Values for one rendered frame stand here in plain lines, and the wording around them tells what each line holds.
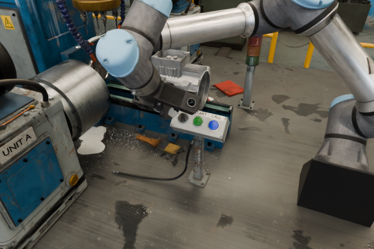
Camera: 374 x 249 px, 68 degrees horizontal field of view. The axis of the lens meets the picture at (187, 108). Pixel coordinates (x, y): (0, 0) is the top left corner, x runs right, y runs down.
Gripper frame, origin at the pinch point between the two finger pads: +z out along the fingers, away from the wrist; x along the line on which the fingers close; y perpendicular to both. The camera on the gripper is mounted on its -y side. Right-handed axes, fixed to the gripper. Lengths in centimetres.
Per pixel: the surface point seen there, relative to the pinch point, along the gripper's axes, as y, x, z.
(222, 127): -12.5, -0.1, 5.9
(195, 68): 5.9, -23.1, 19.4
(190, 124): -2.8, 1.5, 5.9
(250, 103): -13, -29, 63
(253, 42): -10, -47, 35
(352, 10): -103, -329, 360
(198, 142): -5.0, 5.0, 13.1
